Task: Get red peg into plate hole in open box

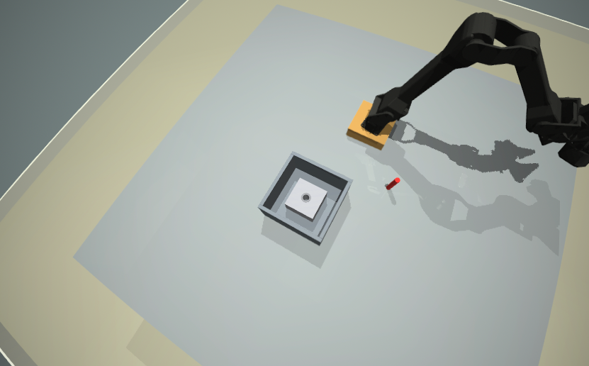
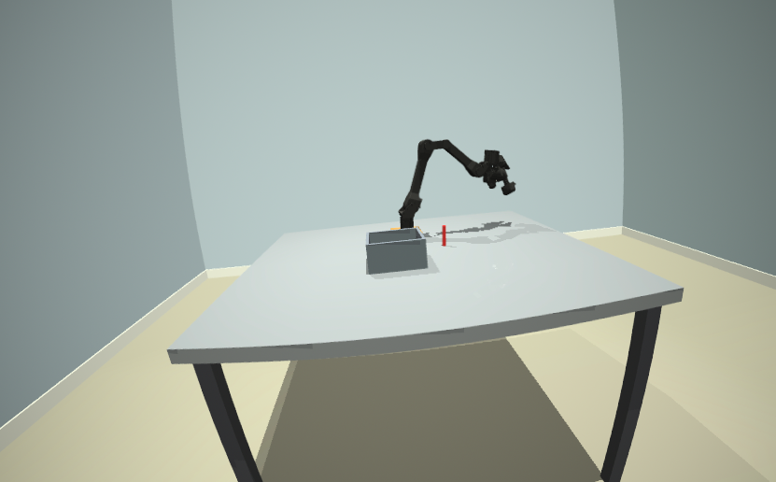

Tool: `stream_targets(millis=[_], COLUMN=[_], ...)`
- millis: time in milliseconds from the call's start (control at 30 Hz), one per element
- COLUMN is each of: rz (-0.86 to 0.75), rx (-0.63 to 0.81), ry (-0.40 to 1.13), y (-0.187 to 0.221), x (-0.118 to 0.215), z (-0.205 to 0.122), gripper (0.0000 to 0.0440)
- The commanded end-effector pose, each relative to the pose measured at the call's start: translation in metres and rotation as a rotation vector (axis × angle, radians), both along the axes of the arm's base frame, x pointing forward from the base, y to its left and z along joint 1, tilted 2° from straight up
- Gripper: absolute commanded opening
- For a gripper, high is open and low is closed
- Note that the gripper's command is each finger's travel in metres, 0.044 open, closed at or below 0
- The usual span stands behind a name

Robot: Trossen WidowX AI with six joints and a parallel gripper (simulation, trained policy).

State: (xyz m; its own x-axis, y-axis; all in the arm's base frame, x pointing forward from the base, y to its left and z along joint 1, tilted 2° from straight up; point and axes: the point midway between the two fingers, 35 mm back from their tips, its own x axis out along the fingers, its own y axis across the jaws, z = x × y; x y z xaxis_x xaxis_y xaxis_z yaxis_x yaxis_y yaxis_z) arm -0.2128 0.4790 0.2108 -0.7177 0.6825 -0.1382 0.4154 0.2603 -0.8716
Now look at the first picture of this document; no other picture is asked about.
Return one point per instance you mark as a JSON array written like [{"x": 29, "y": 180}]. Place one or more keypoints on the white square plate with hole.
[{"x": 305, "y": 190}]

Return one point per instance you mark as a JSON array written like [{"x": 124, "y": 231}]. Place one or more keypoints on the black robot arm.
[{"x": 554, "y": 119}]

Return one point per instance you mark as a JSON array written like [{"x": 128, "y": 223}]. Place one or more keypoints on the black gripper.
[{"x": 576, "y": 154}]

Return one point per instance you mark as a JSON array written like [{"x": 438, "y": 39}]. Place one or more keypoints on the red peg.
[{"x": 393, "y": 183}]

